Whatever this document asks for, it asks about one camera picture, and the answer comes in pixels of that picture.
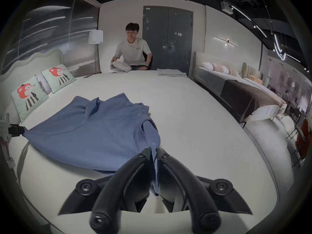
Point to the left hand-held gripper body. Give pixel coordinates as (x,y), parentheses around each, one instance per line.
(3,125)

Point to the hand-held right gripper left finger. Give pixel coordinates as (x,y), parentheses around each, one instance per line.
(114,186)

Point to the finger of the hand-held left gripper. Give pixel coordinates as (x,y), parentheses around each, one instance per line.
(15,130)

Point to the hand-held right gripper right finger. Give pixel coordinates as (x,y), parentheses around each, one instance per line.
(190,186)

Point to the blue shirt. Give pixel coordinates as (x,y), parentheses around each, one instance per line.
(97,135)

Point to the fox print pillow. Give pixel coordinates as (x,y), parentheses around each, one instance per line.
(58,78)
(30,96)

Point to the bed with white sheet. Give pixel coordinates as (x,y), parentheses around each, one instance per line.
(195,121)

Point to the padded pale headboard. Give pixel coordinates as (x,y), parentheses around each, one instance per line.
(31,62)

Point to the bed with brown blanket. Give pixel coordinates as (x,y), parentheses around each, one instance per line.
(243,94)

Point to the folded white cloth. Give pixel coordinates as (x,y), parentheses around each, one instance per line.
(120,66)
(170,72)

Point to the floor lamp with white shade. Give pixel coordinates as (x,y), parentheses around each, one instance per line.
(95,39)

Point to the bed with beige ribbed headboard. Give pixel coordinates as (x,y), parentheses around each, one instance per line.
(253,73)

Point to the dark double door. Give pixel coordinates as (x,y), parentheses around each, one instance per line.
(168,38)

